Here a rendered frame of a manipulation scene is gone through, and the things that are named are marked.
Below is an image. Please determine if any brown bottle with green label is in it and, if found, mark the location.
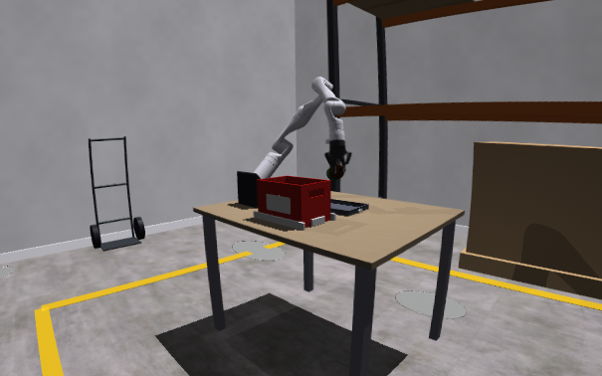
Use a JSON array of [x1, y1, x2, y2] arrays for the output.
[[326, 164, 344, 181]]

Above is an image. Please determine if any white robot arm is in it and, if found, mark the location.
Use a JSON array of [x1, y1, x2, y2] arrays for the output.
[[254, 77, 345, 179]]

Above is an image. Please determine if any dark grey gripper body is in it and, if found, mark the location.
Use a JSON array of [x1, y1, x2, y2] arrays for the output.
[[329, 139, 346, 159]]

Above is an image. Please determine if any red divided crate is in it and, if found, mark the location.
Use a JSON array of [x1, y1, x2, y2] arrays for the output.
[[257, 176, 331, 228]]

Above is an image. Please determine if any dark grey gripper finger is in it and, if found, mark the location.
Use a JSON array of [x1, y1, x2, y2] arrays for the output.
[[324, 151, 337, 174], [340, 151, 352, 174]]

